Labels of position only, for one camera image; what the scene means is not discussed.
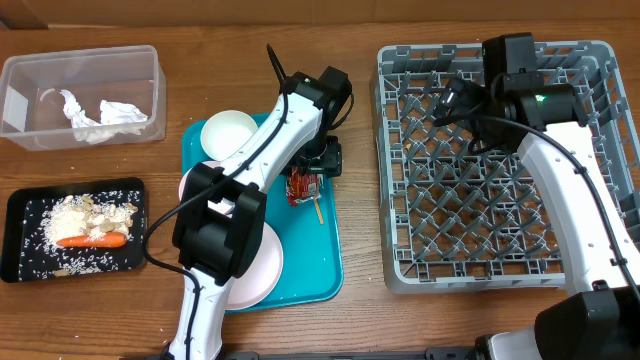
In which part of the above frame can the red snack wrapper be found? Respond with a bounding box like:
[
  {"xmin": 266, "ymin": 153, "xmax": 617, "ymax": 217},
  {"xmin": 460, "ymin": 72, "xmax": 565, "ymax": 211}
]
[{"xmin": 286, "ymin": 169, "xmax": 324, "ymax": 207}]

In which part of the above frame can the wooden chopstick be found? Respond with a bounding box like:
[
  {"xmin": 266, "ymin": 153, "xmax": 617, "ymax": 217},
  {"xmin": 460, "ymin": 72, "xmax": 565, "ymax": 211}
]
[{"xmin": 314, "ymin": 199, "xmax": 324, "ymax": 225}]

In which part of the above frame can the white bowl with scraps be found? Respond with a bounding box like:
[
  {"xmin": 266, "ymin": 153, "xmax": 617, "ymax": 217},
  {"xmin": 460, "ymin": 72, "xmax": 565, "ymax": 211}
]
[{"xmin": 200, "ymin": 110, "xmax": 258, "ymax": 161}]

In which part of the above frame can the large pink plate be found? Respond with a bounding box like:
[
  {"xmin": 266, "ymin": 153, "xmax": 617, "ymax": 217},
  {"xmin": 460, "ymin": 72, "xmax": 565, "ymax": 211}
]
[{"xmin": 226, "ymin": 223, "xmax": 284, "ymax": 311}]

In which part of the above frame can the white tissue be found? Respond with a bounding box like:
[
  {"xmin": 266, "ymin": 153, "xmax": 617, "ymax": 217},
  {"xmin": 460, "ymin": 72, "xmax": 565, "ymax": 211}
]
[{"xmin": 60, "ymin": 89, "xmax": 149, "ymax": 145}]

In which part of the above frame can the orange carrot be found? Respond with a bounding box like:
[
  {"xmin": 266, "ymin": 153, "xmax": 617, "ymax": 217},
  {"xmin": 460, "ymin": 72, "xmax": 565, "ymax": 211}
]
[{"xmin": 56, "ymin": 232, "xmax": 127, "ymax": 248}]

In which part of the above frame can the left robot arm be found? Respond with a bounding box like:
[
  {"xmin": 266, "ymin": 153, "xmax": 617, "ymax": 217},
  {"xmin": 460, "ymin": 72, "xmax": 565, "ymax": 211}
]
[{"xmin": 162, "ymin": 67, "xmax": 352, "ymax": 359}]

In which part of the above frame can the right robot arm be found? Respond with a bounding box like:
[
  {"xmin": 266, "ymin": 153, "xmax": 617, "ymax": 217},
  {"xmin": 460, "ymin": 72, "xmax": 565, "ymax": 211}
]
[{"xmin": 434, "ymin": 33, "xmax": 639, "ymax": 359}]

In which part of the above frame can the grey dishwasher rack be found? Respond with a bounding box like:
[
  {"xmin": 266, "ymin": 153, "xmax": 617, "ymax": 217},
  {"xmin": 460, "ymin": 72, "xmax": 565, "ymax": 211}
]
[{"xmin": 371, "ymin": 40, "xmax": 639, "ymax": 294}]

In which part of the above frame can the black waste tray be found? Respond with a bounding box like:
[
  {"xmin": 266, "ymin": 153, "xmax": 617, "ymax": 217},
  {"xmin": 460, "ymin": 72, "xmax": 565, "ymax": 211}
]
[{"xmin": 1, "ymin": 177, "xmax": 147, "ymax": 283}]

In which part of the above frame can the teal serving tray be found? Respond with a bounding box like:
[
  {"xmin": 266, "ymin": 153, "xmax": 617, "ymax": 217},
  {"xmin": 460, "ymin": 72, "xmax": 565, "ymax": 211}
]
[{"xmin": 181, "ymin": 112, "xmax": 345, "ymax": 314}]

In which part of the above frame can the clear plastic bin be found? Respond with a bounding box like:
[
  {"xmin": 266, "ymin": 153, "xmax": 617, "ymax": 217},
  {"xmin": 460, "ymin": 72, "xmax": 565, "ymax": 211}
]
[{"xmin": 1, "ymin": 45, "xmax": 167, "ymax": 151}]

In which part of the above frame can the food scraps pile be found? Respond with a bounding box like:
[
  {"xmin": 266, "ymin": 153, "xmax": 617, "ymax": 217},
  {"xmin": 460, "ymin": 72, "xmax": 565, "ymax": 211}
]
[{"xmin": 18, "ymin": 190, "xmax": 144, "ymax": 282}]

